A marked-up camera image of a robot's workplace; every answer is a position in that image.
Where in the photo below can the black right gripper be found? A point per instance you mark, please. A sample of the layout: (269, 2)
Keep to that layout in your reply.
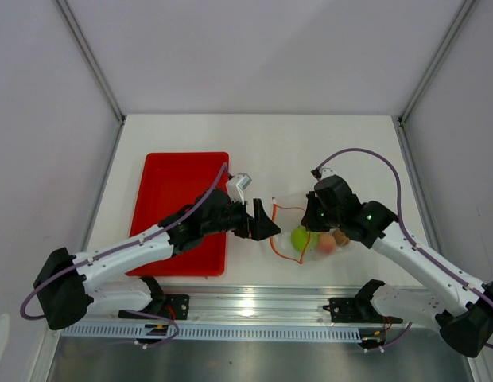
(308, 220)

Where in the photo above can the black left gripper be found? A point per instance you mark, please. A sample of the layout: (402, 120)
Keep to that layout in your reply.
(258, 228)

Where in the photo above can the brown kiwi fruit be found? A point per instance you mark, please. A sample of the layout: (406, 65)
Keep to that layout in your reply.
(341, 239)

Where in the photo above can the clear zip top bag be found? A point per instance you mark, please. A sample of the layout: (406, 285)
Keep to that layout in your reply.
(287, 212)

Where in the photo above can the green apple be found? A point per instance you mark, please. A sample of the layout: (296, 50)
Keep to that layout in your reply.
(301, 238)

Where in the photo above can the pink peach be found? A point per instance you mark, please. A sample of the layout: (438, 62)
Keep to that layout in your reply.
(326, 244)

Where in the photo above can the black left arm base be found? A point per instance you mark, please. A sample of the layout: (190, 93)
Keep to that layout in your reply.
(159, 306)

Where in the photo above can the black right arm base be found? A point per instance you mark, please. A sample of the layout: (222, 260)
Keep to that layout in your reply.
(358, 309)

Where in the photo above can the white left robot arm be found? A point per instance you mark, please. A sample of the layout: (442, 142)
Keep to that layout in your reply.
(72, 286)

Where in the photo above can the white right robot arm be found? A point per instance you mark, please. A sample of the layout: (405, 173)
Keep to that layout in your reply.
(461, 306)

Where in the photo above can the red plastic tray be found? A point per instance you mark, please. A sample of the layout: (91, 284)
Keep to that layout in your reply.
(168, 182)

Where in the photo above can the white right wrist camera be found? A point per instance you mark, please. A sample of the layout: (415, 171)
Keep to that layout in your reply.
(323, 172)

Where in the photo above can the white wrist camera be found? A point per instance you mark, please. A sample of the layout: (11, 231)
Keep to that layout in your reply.
(237, 185)
(323, 172)

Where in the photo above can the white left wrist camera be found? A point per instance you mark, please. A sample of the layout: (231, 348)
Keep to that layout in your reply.
(237, 185)

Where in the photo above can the right aluminium frame post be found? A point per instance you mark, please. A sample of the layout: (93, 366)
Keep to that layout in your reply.
(450, 37)

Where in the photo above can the aluminium frame post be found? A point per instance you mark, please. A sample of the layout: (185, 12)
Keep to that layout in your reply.
(450, 37)
(76, 32)

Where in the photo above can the white slotted cable duct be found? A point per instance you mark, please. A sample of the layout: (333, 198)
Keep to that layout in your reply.
(185, 331)

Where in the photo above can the left aluminium frame post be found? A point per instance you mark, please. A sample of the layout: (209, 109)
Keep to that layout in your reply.
(76, 32)

